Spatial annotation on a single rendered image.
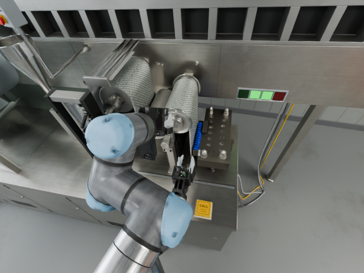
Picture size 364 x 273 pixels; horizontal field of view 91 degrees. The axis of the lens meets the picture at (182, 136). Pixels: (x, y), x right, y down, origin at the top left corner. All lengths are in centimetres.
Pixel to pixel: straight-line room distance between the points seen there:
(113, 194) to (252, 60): 83
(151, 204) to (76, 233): 185
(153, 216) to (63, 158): 109
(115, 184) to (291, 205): 191
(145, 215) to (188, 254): 151
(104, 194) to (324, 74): 101
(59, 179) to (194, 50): 102
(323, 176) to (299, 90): 148
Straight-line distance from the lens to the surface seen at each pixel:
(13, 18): 90
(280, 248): 194
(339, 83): 114
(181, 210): 31
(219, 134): 102
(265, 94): 107
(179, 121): 74
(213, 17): 90
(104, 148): 32
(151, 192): 32
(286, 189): 217
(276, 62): 99
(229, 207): 96
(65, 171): 128
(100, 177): 37
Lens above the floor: 179
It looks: 49 degrees down
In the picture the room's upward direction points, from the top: 6 degrees counter-clockwise
